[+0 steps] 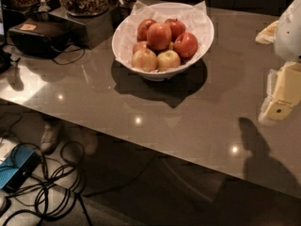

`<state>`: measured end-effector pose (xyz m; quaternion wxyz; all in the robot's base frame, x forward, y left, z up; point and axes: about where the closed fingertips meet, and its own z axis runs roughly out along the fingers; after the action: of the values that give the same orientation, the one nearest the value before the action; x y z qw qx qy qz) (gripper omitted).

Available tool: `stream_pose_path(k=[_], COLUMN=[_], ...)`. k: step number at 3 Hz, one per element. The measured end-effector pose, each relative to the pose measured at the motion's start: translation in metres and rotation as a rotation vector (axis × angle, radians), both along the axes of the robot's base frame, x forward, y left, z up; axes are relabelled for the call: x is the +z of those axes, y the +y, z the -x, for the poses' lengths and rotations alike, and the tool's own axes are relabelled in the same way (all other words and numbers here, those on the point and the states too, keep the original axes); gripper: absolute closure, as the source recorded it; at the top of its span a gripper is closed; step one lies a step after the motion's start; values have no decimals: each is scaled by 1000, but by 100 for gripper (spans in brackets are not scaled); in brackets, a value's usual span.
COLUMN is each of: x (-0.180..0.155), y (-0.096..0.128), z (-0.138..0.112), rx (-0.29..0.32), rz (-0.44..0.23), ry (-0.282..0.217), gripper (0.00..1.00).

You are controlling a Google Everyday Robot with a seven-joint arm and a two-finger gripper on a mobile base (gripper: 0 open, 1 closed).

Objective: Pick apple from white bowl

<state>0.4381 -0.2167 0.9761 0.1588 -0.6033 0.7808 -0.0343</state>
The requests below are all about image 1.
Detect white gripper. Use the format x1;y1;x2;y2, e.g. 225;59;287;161
255;0;301;125

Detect large red top apple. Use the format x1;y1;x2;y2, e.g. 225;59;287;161
147;23;172;51

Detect white bowl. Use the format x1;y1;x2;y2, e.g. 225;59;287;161
111;1;215;82

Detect red apple back right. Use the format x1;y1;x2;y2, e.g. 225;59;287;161
166;19;186;40

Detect yellow-green apple front centre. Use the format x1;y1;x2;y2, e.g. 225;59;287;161
157;50;181;72

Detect yellow-red apple front left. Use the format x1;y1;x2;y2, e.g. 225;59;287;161
132;48;157;73

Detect red apple back left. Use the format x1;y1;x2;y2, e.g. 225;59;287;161
137;19;156;40

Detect pink apple left middle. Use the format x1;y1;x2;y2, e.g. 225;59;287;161
133;40;149;53

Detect white paper liner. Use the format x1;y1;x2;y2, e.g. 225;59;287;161
115;0;212;68

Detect grey jar stand block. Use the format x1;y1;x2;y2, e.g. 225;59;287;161
50;8;114;49

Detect white shoe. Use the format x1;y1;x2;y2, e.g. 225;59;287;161
40;122;61;154

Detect black box device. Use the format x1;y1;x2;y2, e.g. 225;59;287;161
8;19;70;58

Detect metal scoop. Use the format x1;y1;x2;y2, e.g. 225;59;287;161
38;0;51;12

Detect blue box on floor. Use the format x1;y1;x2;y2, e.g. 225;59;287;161
0;145;40;193

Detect black cable on table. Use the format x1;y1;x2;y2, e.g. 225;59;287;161
50;45;87;66

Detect black floor cables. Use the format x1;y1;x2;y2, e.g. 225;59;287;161
0;111;95;226

